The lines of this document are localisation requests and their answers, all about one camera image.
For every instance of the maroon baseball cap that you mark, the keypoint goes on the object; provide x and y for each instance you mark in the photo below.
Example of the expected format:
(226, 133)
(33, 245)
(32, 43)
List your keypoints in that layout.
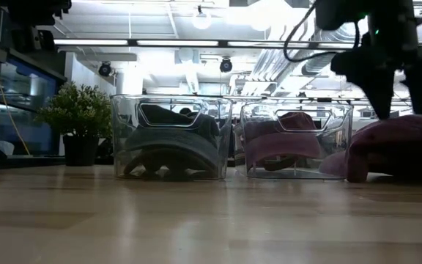
(398, 146)

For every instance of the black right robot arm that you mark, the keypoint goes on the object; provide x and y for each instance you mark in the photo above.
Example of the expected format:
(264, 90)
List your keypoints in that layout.
(339, 14)

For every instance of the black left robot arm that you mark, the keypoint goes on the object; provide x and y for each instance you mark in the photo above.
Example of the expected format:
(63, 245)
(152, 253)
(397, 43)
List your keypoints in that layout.
(39, 11)

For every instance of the clear plastic bin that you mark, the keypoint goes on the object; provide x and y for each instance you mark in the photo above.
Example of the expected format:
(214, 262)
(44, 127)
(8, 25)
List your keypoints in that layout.
(343, 121)
(121, 110)

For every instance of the black ceiling spotlight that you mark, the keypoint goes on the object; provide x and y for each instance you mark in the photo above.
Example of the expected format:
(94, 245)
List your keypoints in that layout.
(104, 69)
(226, 65)

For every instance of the round ceiling lamp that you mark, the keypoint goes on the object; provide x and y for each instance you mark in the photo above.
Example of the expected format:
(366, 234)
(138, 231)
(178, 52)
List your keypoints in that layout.
(201, 20)

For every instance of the long ceiling light bar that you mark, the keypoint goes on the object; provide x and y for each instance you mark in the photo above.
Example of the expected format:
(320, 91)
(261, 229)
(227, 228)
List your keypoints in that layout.
(178, 43)

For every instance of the green potted plant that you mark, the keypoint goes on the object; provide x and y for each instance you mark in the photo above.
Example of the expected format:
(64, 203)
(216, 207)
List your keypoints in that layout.
(79, 113)

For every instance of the dark-framed glass partition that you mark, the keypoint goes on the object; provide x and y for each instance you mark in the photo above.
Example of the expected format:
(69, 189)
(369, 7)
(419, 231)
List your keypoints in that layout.
(24, 91)

